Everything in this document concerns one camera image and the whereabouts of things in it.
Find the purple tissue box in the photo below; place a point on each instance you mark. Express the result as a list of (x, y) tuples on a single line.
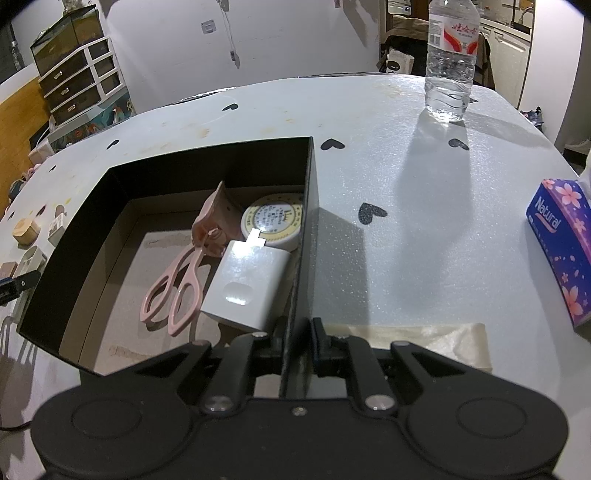
[(559, 215)]

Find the pink scissors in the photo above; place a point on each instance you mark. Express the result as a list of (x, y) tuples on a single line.
[(184, 276)]

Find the gel polish bottle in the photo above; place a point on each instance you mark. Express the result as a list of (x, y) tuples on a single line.
[(57, 226)]

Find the round cream tin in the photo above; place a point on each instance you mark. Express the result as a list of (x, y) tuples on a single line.
[(278, 217)]

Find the black drawer cabinet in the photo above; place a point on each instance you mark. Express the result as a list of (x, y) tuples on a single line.
[(88, 77)]

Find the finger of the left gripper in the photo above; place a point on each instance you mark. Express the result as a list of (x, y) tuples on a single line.
[(27, 280)]

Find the clear water bottle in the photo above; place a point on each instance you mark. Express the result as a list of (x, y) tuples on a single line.
[(453, 38)]

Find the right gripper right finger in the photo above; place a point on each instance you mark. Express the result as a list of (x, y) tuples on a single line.
[(353, 360)]

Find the beige scoop with handle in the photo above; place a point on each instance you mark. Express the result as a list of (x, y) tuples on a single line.
[(33, 259)]

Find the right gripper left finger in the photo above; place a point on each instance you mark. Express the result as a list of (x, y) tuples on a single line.
[(251, 367)]

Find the oval wooden block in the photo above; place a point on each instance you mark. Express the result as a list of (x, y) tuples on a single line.
[(26, 231)]

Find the black storage box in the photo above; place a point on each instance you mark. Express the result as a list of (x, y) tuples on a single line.
[(98, 305)]

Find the white power adapter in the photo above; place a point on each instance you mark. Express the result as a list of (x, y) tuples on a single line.
[(245, 289)]

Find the glass fish tank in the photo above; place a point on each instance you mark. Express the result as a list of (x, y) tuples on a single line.
[(76, 28)]

